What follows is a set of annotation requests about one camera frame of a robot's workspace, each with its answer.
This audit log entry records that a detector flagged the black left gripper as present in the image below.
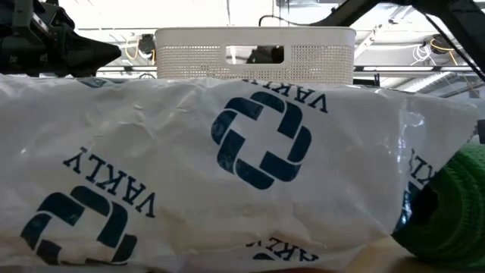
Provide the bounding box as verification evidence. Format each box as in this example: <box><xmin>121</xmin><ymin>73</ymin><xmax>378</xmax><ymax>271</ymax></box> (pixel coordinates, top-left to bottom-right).
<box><xmin>0</xmin><ymin>0</ymin><xmax>122</xmax><ymax>77</ymax></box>

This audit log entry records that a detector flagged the white Vakly printed plastic package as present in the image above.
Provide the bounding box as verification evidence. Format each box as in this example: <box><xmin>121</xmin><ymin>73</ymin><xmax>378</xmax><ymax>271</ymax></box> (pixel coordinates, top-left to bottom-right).
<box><xmin>0</xmin><ymin>73</ymin><xmax>480</xmax><ymax>273</ymax></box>

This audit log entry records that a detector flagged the green rectangular block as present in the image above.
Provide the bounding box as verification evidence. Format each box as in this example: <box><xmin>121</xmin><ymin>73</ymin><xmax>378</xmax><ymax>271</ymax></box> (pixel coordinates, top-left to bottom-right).
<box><xmin>392</xmin><ymin>142</ymin><xmax>485</xmax><ymax>268</ymax></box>

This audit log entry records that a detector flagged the white perforated plastic basket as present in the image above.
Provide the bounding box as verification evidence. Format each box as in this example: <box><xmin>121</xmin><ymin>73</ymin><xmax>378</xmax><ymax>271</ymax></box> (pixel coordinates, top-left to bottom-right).
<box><xmin>154</xmin><ymin>26</ymin><xmax>357</xmax><ymax>85</ymax></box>

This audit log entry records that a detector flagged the thin yellow wire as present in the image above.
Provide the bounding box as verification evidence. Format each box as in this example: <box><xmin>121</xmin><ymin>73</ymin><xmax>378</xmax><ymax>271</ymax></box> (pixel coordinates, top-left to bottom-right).
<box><xmin>124</xmin><ymin>36</ymin><xmax>140</xmax><ymax>61</ymax></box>

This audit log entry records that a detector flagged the black aluminium table frame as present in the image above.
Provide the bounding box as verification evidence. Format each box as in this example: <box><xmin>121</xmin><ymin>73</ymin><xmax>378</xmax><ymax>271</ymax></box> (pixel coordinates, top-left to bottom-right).
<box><xmin>96</xmin><ymin>64</ymin><xmax>479</xmax><ymax>76</ymax></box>

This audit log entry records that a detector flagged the white looped cable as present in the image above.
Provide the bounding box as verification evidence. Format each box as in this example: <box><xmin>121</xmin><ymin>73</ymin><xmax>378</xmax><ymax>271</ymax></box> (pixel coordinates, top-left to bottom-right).
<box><xmin>411</xmin><ymin>44</ymin><xmax>433</xmax><ymax>66</ymax></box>

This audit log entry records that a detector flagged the long yellow power cable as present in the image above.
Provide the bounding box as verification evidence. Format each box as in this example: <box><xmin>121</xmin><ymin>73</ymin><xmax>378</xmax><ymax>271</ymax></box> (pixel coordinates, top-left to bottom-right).
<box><xmin>430</xmin><ymin>37</ymin><xmax>460</xmax><ymax>68</ymax></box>

